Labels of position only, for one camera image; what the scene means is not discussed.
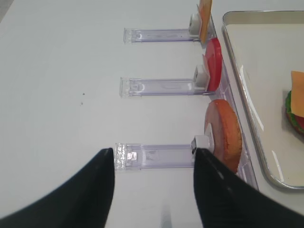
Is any clear holder for bottom bun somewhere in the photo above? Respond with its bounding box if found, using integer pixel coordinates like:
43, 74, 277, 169
114, 134, 215, 171

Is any spare orange cheese slice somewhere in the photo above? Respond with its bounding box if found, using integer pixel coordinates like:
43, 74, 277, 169
198, 0, 212, 44

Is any spare bottom bun slice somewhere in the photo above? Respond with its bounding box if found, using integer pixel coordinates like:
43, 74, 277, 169
205, 99, 242, 173

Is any lettuce leaf on burger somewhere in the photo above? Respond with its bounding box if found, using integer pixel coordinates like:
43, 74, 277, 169
285, 90, 304, 135

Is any left clear acrylic rail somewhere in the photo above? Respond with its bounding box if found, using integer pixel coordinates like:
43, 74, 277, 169
205, 20, 258, 189

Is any tomato slice on burger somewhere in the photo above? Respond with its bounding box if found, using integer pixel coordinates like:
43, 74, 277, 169
294, 115, 304, 129

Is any spare red tomato slice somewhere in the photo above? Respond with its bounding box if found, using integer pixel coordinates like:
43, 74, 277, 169
203, 38, 222, 94

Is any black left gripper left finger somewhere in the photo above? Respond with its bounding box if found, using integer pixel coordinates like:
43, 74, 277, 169
0, 148, 115, 228

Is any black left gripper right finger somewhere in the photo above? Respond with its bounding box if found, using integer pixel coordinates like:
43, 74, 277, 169
193, 148, 304, 228

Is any clear holder for tomato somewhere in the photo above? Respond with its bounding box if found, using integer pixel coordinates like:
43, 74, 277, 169
119, 65, 213, 98

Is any white metal tray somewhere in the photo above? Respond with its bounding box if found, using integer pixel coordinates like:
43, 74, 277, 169
223, 10, 304, 190

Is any clear holder for cheese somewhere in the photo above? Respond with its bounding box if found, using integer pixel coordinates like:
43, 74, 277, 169
123, 13, 202, 44

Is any cheese slice on burger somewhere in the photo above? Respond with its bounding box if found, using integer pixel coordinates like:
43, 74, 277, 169
291, 71, 304, 117

